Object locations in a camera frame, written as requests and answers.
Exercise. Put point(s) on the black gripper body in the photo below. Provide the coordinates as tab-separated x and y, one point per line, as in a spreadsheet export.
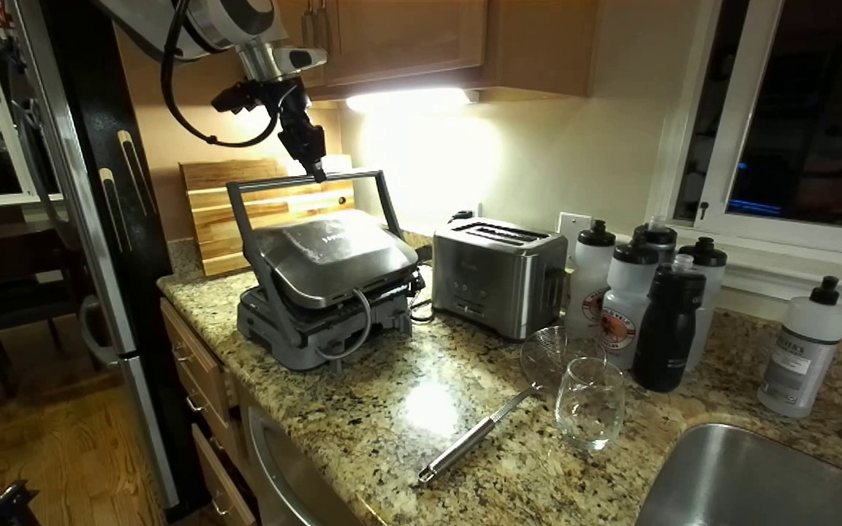
296	112

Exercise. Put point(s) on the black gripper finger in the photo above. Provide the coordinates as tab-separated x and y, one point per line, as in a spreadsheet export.
301	156
318	156

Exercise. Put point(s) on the silver sandwich maker grill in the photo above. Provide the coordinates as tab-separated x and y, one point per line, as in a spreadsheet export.
342	253

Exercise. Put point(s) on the dark wooden cutting board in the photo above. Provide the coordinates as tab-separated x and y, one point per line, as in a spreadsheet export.
210	176

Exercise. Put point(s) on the under cabinet light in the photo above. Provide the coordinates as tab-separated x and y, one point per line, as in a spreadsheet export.
406	99

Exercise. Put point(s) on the striped light wooden cutting board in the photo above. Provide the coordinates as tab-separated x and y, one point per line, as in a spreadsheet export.
210	236

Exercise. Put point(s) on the wooden upper cabinet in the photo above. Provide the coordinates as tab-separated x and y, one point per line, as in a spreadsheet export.
409	34

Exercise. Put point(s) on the stainless steel toaster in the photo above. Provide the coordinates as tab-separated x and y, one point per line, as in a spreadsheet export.
489	283

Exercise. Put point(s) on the dark wooden chair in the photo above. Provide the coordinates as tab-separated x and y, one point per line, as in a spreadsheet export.
11	294

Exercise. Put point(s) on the stainless steel dishwasher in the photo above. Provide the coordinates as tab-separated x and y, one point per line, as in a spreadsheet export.
274	478

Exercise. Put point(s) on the clear bottle orange logo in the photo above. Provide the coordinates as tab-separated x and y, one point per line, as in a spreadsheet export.
630	294

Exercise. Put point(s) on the tall wooden drawer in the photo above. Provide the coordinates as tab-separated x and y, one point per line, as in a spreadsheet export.
220	486

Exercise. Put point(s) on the clear drinking glass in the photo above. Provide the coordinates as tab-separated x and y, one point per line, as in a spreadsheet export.
592	404

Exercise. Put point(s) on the black sports bottle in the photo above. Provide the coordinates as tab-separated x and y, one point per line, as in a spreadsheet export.
665	332

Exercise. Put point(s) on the small black object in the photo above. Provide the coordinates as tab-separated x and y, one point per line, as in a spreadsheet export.
7	508

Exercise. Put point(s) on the white labelled squeeze bottle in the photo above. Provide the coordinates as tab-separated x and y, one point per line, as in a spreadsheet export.
802	351

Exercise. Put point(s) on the stainless steel sink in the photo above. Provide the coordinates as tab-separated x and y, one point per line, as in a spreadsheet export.
760	483

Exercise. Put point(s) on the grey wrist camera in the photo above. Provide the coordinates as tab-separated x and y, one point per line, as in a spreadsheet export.
305	59

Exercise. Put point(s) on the black wrist mount bracket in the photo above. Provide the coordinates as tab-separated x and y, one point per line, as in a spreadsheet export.
241	94

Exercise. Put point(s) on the white wall outlet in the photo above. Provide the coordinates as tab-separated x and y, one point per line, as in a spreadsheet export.
568	227

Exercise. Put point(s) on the white metal frame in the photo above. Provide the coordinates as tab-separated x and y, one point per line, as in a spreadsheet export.
11	199

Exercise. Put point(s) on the kitchen window white frame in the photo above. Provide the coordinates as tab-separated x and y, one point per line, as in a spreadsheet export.
809	119

